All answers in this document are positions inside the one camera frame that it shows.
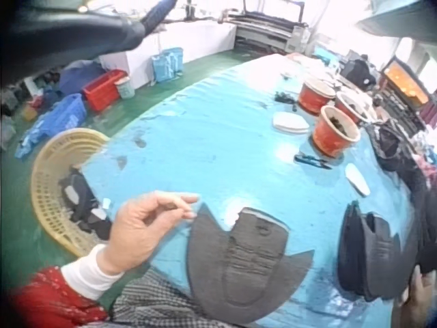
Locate blue table cover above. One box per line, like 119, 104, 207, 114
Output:
80, 51, 423, 328

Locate person's left hand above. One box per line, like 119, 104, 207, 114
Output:
101, 191, 201, 275

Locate stack of white insole pieces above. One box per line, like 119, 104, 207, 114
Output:
272, 111, 310, 134

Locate stack of dark shoe uppers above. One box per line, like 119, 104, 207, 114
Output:
337, 200, 424, 302

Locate red plastic crate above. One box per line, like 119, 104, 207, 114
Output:
81, 69, 129, 112

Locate glowing heating oven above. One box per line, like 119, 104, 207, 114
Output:
379, 55, 435, 111

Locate black thread snips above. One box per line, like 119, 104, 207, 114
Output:
294, 154, 333, 171

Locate green plastic bucket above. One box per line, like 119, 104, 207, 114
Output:
115, 77, 135, 100

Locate grey conveyor machine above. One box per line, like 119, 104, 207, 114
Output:
221, 0, 312, 55

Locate heap of dark fabric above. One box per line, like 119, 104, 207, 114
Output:
367, 119, 437, 206

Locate person's right hand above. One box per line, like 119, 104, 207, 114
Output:
398, 264, 437, 328

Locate white insole piece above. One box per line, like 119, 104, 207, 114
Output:
344, 163, 371, 197

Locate dark blue bag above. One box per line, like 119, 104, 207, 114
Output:
58, 60, 107, 96

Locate red paper cup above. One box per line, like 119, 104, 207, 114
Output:
297, 77, 337, 115
311, 105, 362, 159
334, 91, 371, 126

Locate blue plastic basket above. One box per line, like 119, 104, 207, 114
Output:
15, 92, 88, 160

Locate yellow plastic basket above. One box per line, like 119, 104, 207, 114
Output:
30, 128, 112, 259

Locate heap of dark shoe parts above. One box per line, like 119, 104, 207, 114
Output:
59, 167, 113, 240

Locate light blue sacks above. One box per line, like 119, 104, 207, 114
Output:
151, 46, 186, 83

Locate grey shoe upper piece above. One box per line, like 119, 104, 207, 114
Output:
186, 202, 315, 325

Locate heap of small dark scraps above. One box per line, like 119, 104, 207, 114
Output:
274, 90, 297, 112

